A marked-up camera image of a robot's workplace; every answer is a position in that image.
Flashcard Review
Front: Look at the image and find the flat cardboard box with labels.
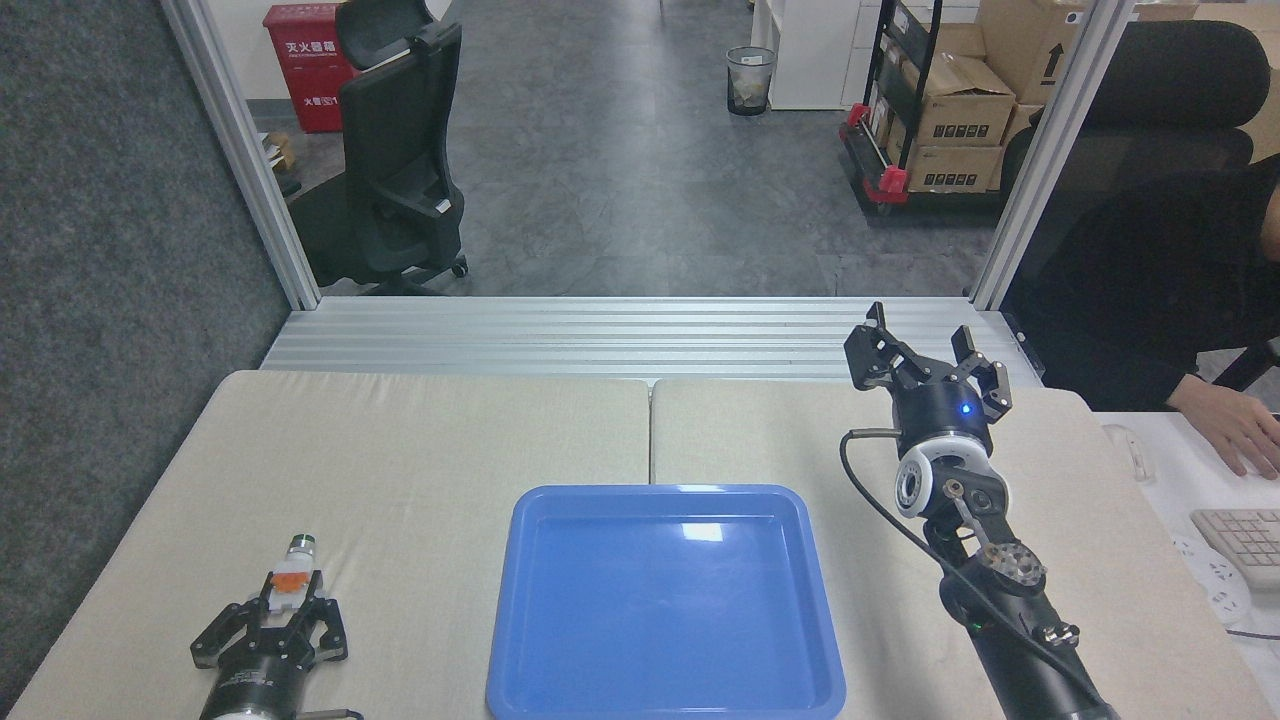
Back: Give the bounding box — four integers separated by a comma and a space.
903, 142, 1005, 194

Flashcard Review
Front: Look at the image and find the black mesh waste bin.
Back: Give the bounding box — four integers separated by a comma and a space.
725, 46, 778, 118

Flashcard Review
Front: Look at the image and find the person's hand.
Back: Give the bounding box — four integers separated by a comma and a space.
1166, 374, 1280, 481

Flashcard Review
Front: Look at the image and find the black cart with red corners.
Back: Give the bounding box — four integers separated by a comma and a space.
838, 0, 1011, 217

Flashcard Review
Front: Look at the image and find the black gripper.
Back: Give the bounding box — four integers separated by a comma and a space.
843, 302, 1013, 459
190, 570, 350, 714

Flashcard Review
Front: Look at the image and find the open cardboard box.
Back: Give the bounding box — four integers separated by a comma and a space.
900, 53, 1018, 149

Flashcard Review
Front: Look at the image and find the red fire extinguisher box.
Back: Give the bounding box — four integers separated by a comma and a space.
262, 2, 358, 135

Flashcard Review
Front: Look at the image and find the black high-back office chair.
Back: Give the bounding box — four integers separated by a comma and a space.
998, 19, 1280, 393

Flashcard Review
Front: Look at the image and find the silver aluminium post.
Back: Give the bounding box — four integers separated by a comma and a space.
967, 0, 1140, 312
160, 0, 322, 312

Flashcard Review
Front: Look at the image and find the white keyboard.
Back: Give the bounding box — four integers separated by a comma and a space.
1189, 507, 1280, 592

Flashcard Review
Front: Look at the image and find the blue plastic tray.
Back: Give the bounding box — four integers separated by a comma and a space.
486, 484, 847, 720

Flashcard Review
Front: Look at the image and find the orange and white switch part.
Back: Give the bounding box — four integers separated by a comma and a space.
262, 534, 323, 614

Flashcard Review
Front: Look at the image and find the large cardboard box with arrow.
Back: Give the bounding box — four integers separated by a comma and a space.
976, 0, 1093, 107

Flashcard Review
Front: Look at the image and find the grey felt partition panel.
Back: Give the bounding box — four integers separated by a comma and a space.
0, 0, 293, 706

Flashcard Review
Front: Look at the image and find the silver aluminium rail platform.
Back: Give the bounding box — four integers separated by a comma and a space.
259, 296, 1044, 387

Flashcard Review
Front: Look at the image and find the white power strip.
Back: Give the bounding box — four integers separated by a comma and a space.
1170, 534, 1253, 627

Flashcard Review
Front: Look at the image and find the white cabinet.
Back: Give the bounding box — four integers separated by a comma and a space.
749, 0, 863, 112

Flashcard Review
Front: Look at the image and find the person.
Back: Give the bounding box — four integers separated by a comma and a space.
1008, 160, 1280, 413

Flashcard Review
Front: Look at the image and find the black office chair with headrest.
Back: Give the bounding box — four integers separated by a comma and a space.
288, 0, 470, 297

